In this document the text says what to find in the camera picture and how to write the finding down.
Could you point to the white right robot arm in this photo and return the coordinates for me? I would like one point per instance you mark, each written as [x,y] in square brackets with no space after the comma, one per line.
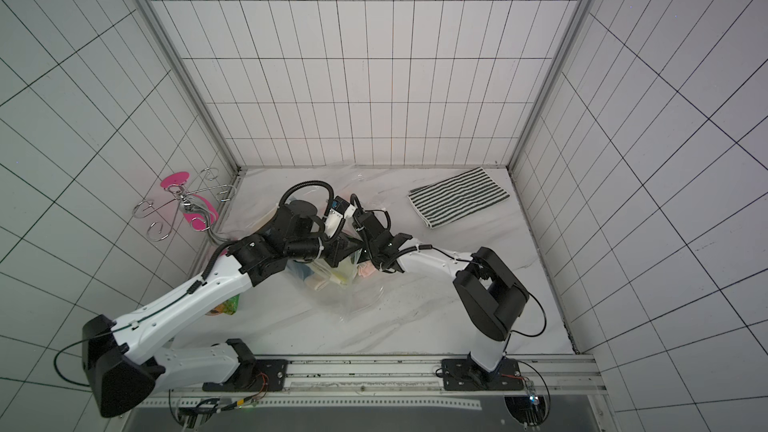
[491,294]

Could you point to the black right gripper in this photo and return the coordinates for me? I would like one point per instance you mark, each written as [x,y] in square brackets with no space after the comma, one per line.
[377,246]

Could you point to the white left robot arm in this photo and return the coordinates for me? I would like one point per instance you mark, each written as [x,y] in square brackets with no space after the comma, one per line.
[126,360]

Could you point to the clear plastic vacuum bag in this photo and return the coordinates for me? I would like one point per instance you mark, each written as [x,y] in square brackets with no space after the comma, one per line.
[335,211]

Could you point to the pale yellow towel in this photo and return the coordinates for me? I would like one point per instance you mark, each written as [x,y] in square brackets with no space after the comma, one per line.
[343,274]

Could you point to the green white striped towel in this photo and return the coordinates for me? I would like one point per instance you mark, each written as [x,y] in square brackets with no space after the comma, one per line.
[456,197]

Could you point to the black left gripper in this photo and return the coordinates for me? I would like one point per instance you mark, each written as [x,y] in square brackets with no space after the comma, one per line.
[340,248]

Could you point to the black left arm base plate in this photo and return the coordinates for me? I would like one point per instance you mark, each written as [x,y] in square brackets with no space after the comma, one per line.
[251,374]

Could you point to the colourful snack packet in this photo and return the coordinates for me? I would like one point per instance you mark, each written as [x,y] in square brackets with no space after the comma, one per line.
[228,307]

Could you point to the aluminium mounting rail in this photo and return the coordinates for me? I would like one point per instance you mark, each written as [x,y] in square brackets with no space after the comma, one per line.
[394,393]

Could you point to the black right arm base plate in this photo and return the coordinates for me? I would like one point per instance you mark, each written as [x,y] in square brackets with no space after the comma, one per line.
[480,375]

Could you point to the pink towel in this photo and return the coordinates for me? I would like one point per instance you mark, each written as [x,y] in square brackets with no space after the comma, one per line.
[366,269]

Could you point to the blue and beige towel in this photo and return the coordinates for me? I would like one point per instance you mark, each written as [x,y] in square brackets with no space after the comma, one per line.
[300,270]

